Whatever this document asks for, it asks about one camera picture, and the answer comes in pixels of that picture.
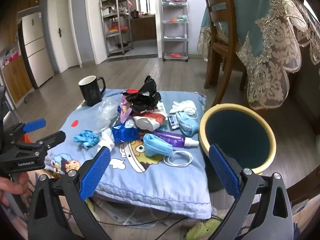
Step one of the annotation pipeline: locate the black ceramic mug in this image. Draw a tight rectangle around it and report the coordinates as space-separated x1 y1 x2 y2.
78 76 106 107

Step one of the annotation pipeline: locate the blue face mask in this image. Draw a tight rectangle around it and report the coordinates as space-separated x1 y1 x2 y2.
143 133 193 167
175 110 200 137

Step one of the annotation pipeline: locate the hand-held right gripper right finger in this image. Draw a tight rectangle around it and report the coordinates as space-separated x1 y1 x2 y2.
208 144 294 240

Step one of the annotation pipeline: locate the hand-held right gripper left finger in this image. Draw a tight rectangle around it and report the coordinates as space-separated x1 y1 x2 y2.
27 145 112 240

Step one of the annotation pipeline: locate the white refrigerator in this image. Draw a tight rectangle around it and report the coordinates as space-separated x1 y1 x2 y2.
17 12 55 89

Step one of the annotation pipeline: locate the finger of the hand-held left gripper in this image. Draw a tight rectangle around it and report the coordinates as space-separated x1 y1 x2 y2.
14 131 67 154
2 119 47 142

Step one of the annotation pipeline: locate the brown kitchen cabinet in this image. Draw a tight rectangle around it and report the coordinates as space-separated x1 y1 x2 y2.
130 15 157 41

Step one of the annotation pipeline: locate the blue glove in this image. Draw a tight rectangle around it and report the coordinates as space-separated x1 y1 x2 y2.
73 129 100 150

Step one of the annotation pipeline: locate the blue wet wipes packet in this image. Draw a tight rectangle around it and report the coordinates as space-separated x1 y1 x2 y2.
112 124 140 143

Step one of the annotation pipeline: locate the black cable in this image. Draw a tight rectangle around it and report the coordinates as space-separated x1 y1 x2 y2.
97 215 200 240

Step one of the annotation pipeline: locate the metal shelf rack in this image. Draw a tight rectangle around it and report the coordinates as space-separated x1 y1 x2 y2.
100 0 133 57

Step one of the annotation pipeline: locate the wooden side cabinet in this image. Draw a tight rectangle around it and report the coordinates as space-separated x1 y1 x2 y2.
0 42 33 105

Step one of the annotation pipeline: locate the clear plastic bag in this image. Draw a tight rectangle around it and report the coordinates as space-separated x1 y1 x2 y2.
94 97 120 133

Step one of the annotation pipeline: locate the small blue white sachet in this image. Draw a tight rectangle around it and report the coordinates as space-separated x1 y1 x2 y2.
168 115 181 131

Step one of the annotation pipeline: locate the green plush slipper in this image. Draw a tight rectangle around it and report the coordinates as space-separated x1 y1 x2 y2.
186 215 225 240

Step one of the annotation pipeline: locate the person's left hand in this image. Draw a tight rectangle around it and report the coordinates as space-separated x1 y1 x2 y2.
0 172 30 207

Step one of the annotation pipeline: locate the blue cartoon printed cushion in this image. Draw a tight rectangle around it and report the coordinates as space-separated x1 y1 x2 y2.
41 88 212 220

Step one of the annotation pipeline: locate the purple spray bottle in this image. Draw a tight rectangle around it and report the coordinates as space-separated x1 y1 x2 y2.
152 129 200 148

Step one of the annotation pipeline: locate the white tissue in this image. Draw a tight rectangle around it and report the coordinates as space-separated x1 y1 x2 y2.
170 100 198 114

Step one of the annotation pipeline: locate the white trolley rack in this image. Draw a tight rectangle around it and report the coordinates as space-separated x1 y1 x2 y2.
161 0 189 62

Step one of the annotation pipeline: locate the white paper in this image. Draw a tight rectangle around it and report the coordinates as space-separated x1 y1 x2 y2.
96 127 115 153

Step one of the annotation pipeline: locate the yellow rimmed teal bin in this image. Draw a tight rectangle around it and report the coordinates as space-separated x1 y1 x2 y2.
199 103 277 193

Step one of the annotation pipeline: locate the wooden dining chair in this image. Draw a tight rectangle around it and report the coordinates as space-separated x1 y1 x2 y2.
202 0 248 108

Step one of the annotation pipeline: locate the white door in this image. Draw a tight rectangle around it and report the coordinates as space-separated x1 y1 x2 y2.
47 0 69 74

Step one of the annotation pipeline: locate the black plastic bag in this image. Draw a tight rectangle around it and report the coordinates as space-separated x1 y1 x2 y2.
122 75 162 113

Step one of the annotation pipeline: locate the table with lace tablecloth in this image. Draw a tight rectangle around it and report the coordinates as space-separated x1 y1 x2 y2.
197 0 320 110

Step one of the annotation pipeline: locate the pink snack wrapper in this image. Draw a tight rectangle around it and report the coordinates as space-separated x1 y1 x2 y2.
120 97 133 123

